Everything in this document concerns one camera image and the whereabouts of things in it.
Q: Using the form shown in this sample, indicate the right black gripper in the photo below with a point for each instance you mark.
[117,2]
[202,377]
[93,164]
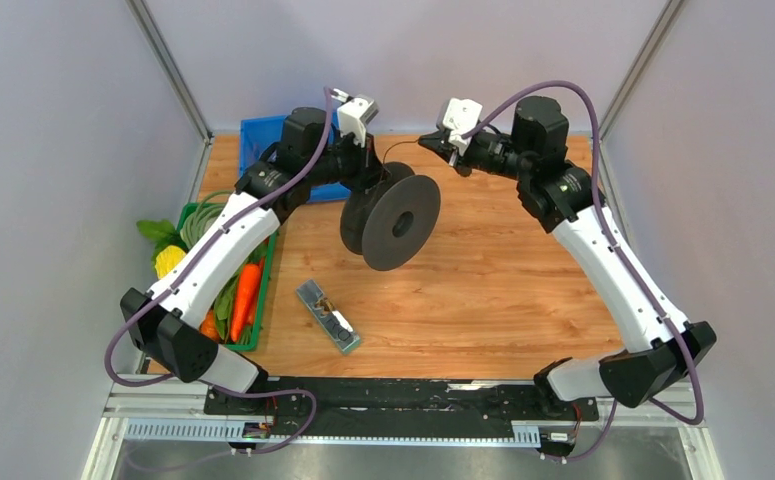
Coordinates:
[439,142]

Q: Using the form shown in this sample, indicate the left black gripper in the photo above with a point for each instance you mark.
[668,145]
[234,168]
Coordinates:
[369,171]

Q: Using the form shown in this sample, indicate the dark grey cable spool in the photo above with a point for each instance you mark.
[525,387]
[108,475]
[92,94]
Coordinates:
[390,223]

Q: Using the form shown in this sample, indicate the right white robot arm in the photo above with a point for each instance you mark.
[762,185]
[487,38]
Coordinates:
[658,339]

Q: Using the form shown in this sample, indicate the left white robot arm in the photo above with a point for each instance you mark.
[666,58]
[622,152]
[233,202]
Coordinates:
[316,147]

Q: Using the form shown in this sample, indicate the blue divided plastic bin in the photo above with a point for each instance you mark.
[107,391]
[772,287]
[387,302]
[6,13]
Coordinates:
[257,134]

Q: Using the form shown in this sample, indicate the orange toy carrot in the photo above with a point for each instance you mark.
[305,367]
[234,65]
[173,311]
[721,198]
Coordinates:
[246,292]

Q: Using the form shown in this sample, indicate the grey circuit board strip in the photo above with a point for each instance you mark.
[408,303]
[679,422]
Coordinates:
[327,315]

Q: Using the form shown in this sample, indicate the green toy leafy vegetable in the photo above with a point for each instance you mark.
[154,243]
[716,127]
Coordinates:
[161,233]

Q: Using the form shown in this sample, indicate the toy napa cabbage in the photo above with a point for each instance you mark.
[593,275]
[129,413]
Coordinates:
[167,259]

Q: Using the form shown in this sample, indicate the green vegetable crate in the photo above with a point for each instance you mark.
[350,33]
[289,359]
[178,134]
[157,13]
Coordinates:
[223,303]

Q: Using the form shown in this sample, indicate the small orange toy pumpkin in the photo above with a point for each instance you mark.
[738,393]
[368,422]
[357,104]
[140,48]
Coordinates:
[208,327]

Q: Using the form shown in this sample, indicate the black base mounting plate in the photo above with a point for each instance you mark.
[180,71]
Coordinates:
[400,408]

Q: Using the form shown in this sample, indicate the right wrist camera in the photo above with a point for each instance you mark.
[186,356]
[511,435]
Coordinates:
[456,118]

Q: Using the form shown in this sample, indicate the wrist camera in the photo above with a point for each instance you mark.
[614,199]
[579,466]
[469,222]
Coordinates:
[456,118]
[354,115]

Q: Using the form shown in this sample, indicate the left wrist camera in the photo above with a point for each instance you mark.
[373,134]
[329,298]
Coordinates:
[354,115]

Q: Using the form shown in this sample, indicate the aluminium frame rail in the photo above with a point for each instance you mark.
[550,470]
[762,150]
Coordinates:
[174,411]

